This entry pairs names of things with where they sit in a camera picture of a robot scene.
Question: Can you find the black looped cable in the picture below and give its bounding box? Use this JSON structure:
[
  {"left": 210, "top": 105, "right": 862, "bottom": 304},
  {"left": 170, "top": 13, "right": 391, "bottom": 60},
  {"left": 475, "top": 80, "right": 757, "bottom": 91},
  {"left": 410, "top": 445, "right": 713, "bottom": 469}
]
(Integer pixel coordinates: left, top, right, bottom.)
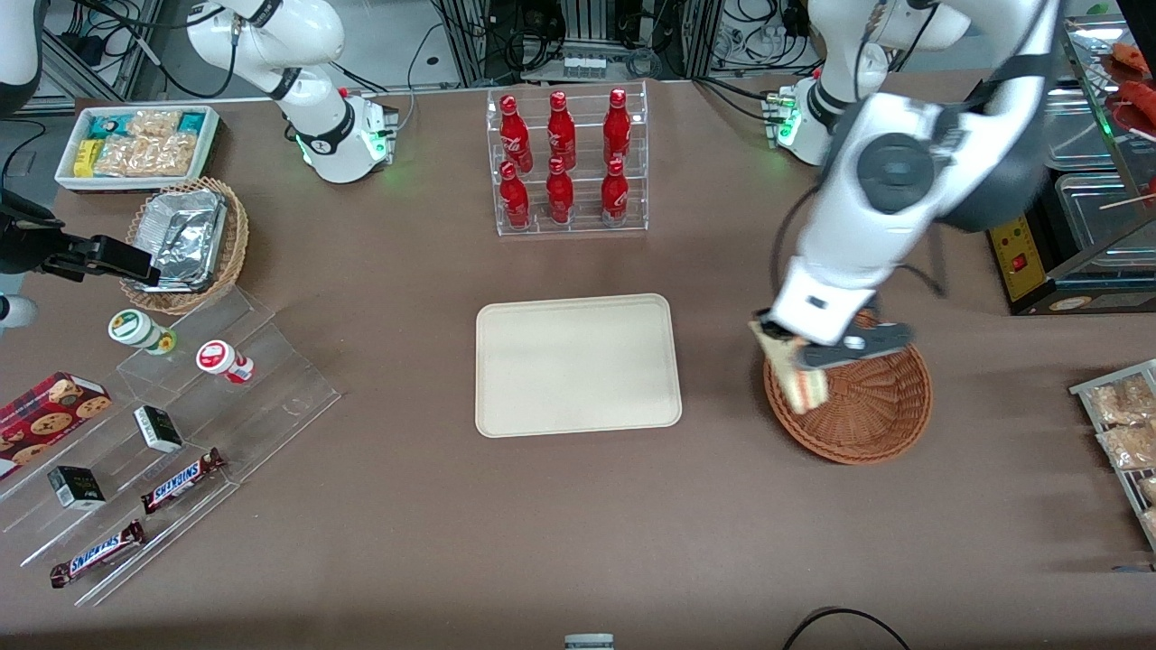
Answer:
[{"left": 781, "top": 607, "right": 913, "bottom": 650}]

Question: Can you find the red cola bottle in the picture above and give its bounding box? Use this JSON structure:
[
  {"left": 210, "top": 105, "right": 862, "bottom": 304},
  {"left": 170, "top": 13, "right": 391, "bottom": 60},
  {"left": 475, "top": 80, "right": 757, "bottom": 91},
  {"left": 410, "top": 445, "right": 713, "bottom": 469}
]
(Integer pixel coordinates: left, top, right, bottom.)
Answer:
[
  {"left": 546, "top": 90, "right": 577, "bottom": 171},
  {"left": 602, "top": 88, "right": 632, "bottom": 168},
  {"left": 545, "top": 157, "right": 575, "bottom": 225},
  {"left": 499, "top": 94, "right": 534, "bottom": 172},
  {"left": 601, "top": 158, "right": 629, "bottom": 225},
  {"left": 499, "top": 161, "right": 532, "bottom": 229}
]

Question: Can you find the grey wire rack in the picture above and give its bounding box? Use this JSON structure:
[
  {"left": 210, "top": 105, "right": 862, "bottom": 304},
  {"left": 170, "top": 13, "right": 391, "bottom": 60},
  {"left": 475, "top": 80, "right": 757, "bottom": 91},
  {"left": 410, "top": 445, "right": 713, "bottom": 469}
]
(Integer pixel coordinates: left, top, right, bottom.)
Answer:
[{"left": 1070, "top": 359, "right": 1156, "bottom": 552}]

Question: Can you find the green lid drink cup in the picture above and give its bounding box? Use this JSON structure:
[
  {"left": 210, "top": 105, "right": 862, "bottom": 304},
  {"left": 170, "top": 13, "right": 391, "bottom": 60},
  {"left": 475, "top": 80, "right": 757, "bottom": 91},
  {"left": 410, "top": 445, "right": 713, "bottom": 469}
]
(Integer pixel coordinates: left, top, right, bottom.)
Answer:
[{"left": 108, "top": 309, "right": 177, "bottom": 356}]

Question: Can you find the clear acrylic stepped display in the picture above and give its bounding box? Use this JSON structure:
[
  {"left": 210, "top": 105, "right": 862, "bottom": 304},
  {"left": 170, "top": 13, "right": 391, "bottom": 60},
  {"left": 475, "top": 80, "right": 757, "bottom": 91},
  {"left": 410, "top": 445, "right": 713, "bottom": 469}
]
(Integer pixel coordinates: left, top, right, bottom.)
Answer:
[{"left": 0, "top": 287, "right": 342, "bottom": 608}]

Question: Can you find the aluminium foil container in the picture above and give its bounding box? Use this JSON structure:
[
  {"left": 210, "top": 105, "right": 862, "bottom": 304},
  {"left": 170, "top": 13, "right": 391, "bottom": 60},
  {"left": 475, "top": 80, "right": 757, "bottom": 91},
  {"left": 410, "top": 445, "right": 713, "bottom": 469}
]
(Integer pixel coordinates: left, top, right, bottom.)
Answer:
[{"left": 135, "top": 190, "right": 227, "bottom": 292}]

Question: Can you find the clear acrylic bottle rack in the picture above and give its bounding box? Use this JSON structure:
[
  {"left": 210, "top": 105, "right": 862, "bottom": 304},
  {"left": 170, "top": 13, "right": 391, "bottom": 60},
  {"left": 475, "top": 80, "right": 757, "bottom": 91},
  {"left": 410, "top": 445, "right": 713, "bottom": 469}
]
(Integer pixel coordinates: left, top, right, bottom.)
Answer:
[{"left": 486, "top": 79, "right": 649, "bottom": 237}]

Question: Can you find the cream plastic tray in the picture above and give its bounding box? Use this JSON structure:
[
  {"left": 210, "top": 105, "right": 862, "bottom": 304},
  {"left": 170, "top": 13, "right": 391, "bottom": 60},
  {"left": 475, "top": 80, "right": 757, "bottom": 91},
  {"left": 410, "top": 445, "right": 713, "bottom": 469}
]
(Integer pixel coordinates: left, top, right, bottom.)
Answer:
[{"left": 475, "top": 293, "right": 683, "bottom": 439}]

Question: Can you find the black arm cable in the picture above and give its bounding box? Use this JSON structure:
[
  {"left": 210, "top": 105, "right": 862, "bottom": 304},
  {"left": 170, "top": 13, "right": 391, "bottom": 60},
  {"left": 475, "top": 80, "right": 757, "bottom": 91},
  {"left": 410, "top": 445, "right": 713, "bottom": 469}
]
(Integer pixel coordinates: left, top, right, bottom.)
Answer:
[{"left": 769, "top": 185, "right": 825, "bottom": 312}]

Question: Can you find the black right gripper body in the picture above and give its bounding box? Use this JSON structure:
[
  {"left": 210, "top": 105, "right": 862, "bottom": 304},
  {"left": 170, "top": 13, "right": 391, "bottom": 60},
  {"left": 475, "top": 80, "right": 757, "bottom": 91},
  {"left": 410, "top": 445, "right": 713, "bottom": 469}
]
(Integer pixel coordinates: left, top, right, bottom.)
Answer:
[{"left": 0, "top": 191, "right": 64, "bottom": 274}]

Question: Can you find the small black box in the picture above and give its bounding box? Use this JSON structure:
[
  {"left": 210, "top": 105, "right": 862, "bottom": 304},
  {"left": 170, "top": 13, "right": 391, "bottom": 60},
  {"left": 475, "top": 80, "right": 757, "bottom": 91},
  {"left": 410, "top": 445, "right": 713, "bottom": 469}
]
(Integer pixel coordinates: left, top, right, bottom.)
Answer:
[
  {"left": 134, "top": 405, "right": 184, "bottom": 453},
  {"left": 47, "top": 465, "right": 107, "bottom": 511}
]

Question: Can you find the white snack bin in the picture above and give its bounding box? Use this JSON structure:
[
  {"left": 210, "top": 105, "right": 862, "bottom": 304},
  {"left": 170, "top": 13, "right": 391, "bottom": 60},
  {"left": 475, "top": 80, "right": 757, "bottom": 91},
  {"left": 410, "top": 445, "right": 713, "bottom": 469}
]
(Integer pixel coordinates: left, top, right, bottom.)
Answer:
[{"left": 54, "top": 104, "right": 222, "bottom": 195}]

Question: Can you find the round brown wicker basket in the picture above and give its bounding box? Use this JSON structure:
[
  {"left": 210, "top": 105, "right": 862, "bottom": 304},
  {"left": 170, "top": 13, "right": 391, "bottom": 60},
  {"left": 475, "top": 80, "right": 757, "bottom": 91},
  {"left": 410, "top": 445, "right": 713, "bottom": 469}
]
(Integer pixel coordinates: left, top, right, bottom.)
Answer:
[{"left": 763, "top": 311, "right": 933, "bottom": 466}]

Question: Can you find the aluminium equipment frame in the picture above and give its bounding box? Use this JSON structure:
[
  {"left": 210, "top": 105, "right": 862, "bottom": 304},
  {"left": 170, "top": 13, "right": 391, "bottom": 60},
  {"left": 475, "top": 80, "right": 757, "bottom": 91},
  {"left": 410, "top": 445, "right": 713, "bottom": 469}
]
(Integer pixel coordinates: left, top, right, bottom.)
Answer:
[{"left": 443, "top": 0, "right": 723, "bottom": 87}]

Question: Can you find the snickers bar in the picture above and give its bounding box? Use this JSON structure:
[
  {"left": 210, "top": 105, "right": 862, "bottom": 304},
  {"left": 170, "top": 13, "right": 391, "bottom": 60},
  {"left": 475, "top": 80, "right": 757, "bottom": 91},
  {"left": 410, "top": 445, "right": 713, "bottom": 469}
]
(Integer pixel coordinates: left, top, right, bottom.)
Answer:
[
  {"left": 140, "top": 448, "right": 227, "bottom": 515},
  {"left": 50, "top": 520, "right": 147, "bottom": 589}
]

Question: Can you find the steel warmer pan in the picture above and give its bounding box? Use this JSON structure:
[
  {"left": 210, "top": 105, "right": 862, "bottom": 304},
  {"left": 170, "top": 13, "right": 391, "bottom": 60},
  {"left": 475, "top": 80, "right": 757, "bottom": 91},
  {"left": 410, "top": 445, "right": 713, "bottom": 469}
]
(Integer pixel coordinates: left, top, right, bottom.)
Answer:
[
  {"left": 1055, "top": 172, "right": 1156, "bottom": 263},
  {"left": 1043, "top": 86, "right": 1130, "bottom": 172}
]

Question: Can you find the small rice cracker bag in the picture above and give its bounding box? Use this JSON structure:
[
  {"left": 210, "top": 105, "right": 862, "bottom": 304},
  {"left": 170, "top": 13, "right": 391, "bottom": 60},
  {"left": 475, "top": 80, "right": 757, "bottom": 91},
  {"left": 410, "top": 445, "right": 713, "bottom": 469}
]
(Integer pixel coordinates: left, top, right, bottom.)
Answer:
[{"left": 126, "top": 108, "right": 186, "bottom": 141}]

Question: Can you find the wicker basket with foil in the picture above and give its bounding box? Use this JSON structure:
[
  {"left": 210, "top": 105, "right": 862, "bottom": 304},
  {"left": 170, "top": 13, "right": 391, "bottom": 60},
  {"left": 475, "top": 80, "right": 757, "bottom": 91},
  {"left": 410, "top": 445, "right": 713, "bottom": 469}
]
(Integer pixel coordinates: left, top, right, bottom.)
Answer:
[{"left": 120, "top": 176, "right": 249, "bottom": 315}]

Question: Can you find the red lid drink cup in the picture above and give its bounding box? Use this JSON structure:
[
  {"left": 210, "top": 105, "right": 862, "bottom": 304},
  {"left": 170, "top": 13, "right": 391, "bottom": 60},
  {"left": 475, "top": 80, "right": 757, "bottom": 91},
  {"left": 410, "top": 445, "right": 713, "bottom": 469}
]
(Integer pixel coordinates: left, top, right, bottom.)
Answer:
[{"left": 196, "top": 339, "right": 256, "bottom": 385}]

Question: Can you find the triangle sandwich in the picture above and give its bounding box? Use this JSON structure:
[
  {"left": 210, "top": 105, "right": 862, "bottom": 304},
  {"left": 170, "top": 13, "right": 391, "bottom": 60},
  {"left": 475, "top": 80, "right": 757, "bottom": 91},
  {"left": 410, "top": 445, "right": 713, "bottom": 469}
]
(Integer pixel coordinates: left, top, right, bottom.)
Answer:
[{"left": 748, "top": 320, "right": 830, "bottom": 416}]

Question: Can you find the black food warmer cabinet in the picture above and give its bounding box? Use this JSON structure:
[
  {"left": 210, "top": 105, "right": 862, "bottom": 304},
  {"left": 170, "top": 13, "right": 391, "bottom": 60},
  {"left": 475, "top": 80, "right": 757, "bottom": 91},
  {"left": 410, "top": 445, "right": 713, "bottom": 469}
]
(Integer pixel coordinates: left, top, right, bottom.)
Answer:
[{"left": 984, "top": 14, "right": 1156, "bottom": 317}]

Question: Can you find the red cookie box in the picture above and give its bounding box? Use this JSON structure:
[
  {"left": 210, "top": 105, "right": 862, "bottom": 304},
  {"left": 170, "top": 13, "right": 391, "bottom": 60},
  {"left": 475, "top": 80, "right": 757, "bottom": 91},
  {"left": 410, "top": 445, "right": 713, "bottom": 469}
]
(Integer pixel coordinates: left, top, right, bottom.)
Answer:
[{"left": 0, "top": 372, "right": 114, "bottom": 479}]

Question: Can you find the large rice cracker bag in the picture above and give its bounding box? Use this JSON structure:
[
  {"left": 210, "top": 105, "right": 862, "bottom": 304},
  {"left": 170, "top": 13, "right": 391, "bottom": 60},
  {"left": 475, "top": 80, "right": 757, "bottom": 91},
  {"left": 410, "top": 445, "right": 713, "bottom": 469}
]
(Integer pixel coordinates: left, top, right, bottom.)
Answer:
[{"left": 95, "top": 134, "right": 200, "bottom": 177}]

